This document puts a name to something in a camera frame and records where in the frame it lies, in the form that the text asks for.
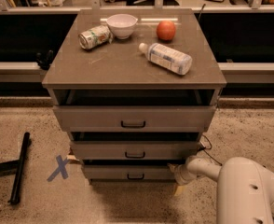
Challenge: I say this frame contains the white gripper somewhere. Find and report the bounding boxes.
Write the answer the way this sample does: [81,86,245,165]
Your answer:
[168,163,196,196]

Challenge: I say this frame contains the grey bottom drawer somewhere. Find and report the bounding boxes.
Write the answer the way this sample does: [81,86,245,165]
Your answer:
[82,165,174,181]

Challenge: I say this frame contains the grey drawer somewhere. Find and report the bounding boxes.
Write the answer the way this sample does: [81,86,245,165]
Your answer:
[53,105,215,133]
[70,141,199,160]
[82,165,174,181]

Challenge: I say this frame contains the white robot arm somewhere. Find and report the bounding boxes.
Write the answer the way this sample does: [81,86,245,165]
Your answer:
[170,156,274,224]

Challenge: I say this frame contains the grey middle drawer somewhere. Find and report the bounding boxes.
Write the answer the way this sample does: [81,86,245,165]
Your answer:
[70,141,199,160]

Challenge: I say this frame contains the grey drawer cabinet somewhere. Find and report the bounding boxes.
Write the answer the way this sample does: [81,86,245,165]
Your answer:
[42,8,227,185]

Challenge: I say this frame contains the grey top drawer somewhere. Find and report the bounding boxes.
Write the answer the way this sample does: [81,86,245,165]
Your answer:
[53,105,215,133]

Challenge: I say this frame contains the white plastic bottle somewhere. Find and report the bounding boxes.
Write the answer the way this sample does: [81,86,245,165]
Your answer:
[139,43,193,76]

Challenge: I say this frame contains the blue tape cross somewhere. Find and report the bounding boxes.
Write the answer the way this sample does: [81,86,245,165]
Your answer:
[47,155,68,182]

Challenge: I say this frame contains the orange fruit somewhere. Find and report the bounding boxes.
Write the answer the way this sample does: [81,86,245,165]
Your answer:
[156,21,176,41]

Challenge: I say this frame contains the black left stand leg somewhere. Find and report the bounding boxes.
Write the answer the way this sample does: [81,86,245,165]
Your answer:
[0,132,31,205]

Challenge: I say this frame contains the white bowl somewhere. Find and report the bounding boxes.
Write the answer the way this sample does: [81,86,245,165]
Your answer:
[106,14,138,39]

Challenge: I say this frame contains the green white soda can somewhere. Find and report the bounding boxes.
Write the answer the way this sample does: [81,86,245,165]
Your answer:
[78,25,113,50]

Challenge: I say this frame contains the black clamp on ledge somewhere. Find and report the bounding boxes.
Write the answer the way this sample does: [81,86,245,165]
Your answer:
[36,50,54,70]

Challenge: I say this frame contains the black floor cable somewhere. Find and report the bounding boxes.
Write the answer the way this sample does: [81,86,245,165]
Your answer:
[199,134,274,175]

